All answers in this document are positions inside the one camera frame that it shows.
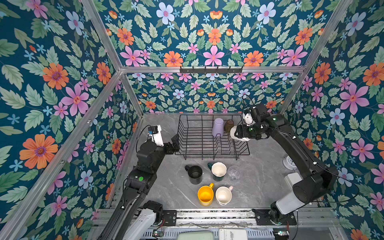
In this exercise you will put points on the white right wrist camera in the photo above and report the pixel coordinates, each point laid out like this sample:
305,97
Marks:
247,118

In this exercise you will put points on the white faceted mug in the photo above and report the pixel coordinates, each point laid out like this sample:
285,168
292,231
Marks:
236,133

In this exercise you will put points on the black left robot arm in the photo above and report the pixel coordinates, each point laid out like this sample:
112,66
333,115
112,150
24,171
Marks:
137,186

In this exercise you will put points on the clear glass cup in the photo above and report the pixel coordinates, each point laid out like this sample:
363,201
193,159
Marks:
234,173

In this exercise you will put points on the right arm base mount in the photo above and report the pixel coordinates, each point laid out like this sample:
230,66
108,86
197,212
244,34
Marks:
272,216

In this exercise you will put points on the yellow mug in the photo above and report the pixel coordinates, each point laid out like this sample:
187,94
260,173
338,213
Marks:
206,195

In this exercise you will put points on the green device at front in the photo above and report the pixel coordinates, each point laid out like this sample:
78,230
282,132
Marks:
197,235

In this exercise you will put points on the green mug white inside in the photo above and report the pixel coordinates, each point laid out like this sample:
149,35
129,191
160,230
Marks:
218,170

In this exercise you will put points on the white device at front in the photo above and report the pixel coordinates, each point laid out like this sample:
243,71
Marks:
233,234

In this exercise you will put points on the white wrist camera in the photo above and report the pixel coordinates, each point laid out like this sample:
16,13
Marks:
247,118
155,135

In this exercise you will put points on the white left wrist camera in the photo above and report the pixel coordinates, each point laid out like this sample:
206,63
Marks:
155,135

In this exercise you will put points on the black mug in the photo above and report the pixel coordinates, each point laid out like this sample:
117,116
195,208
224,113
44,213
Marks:
195,174

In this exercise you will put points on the lavender plastic cup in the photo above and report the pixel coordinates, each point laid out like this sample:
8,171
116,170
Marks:
218,128

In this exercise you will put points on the black hook rail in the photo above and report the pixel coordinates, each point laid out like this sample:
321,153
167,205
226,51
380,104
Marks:
211,70

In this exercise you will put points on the cream mug pink handle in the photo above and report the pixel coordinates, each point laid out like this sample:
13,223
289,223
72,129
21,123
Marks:
224,195

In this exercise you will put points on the black wire dish rack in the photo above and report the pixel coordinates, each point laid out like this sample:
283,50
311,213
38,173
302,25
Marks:
195,138

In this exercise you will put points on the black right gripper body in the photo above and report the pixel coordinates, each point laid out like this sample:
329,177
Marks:
251,131

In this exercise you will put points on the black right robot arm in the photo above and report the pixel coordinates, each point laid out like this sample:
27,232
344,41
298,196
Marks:
317,179

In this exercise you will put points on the white rectangular box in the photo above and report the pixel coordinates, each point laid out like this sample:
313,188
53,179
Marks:
292,178

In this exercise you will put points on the brown textured cup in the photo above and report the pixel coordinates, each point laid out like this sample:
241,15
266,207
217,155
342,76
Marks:
228,126

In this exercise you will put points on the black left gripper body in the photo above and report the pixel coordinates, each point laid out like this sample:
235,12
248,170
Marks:
169,149

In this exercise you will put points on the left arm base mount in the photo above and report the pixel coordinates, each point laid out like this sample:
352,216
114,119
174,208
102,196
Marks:
153,212

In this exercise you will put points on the white round clock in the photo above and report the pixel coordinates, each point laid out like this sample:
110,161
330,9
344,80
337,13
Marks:
289,163

